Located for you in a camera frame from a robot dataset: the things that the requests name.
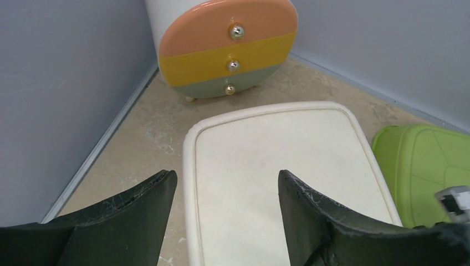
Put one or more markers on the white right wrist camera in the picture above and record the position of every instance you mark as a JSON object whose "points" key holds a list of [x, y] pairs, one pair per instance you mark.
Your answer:
{"points": [[455, 202]]}

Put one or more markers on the cream perforated laundry basket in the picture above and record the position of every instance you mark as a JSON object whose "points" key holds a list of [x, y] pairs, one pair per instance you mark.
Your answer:
{"points": [[231, 164]]}

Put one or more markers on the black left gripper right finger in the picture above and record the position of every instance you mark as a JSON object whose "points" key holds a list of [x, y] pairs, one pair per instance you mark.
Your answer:
{"points": [[320, 231]]}

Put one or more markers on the green plastic tray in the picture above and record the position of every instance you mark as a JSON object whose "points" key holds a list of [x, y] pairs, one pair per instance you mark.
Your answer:
{"points": [[418, 161]]}

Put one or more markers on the white orange yellow cylinder container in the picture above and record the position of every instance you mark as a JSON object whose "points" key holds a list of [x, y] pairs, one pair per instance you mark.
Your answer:
{"points": [[208, 49]]}

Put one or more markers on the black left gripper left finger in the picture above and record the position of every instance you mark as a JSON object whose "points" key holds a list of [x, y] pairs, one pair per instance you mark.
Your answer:
{"points": [[125, 229]]}

